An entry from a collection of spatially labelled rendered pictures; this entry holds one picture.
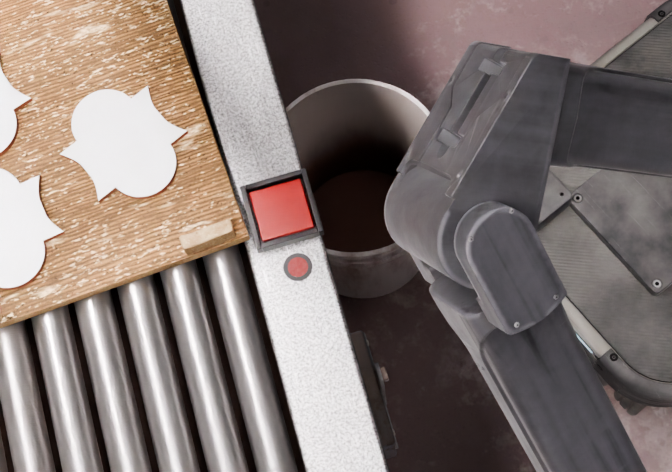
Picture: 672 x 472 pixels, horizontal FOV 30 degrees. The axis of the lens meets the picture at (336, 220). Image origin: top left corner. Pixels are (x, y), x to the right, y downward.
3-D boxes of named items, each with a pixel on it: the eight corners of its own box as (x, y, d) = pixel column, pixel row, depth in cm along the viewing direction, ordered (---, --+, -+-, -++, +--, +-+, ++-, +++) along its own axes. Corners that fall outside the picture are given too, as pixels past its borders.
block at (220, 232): (233, 224, 137) (229, 216, 134) (238, 239, 136) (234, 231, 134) (182, 242, 137) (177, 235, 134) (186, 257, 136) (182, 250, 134)
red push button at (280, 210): (301, 181, 140) (300, 176, 139) (315, 230, 138) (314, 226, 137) (250, 195, 140) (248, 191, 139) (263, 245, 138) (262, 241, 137)
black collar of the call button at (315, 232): (306, 172, 140) (305, 167, 139) (324, 234, 138) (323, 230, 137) (241, 191, 140) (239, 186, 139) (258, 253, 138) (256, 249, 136)
